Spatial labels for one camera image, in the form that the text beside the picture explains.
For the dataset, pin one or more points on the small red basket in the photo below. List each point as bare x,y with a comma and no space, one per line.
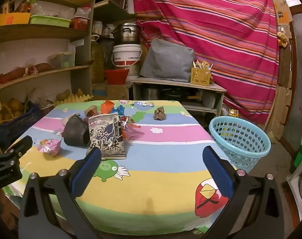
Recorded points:
80,22

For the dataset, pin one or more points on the colourful cartoon printed tablecloth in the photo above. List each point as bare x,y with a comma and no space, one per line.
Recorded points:
151,174

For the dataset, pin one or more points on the yellow plastic tray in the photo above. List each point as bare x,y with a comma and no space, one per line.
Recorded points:
11,18

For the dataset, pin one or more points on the grey fabric cover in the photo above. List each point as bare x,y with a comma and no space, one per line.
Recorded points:
168,62

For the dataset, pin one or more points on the yellow egg carton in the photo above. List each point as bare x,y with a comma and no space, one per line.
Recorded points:
71,97

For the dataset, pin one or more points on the brown paper ball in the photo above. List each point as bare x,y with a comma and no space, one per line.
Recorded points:
159,113

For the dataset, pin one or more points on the steel cooking pot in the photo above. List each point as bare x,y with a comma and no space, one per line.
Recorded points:
127,33

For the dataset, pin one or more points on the red plastic basket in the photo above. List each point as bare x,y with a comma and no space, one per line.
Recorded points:
116,76

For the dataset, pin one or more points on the sweet potato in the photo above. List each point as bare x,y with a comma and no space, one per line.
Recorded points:
40,67

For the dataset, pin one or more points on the brown cardboard sheet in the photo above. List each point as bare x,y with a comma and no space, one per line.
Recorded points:
281,10

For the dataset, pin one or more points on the dark blue plastic crate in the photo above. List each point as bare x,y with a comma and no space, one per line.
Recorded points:
18,123

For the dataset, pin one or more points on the pink wrapper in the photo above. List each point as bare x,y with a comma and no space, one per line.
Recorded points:
50,148

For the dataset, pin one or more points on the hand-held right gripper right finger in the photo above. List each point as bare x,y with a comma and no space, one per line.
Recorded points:
217,173

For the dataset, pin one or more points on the black and white snack packet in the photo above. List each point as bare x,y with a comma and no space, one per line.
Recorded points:
106,139

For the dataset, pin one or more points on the large yellow oil jug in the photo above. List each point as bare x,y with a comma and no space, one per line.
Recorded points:
98,62

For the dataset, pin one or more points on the blue plastic wrapper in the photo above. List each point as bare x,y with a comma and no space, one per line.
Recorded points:
119,110

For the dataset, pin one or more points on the red and white wrapper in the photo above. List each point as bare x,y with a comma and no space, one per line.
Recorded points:
129,127

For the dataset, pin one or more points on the pink striped cloth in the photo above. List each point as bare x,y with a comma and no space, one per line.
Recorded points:
215,34

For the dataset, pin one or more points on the white plastic bucket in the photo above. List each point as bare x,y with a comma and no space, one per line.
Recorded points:
127,54

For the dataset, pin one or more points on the orange plastic wrapper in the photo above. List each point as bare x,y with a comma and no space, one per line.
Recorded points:
106,105

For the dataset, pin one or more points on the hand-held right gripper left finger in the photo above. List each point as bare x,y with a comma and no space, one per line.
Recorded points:
87,171

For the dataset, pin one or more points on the grey low shelf cabinet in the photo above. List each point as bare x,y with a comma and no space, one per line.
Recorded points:
178,94

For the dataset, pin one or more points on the light blue plastic basket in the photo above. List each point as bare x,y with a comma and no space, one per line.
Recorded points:
240,142

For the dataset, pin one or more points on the green plastic tray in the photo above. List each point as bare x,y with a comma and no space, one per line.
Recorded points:
50,20

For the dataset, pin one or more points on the wooden shelving unit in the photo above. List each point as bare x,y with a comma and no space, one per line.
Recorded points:
41,29

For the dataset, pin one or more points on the yellow chopstick holder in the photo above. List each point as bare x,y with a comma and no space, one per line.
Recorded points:
200,76

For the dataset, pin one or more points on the green plastic bottle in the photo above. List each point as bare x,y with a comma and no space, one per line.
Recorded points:
300,154

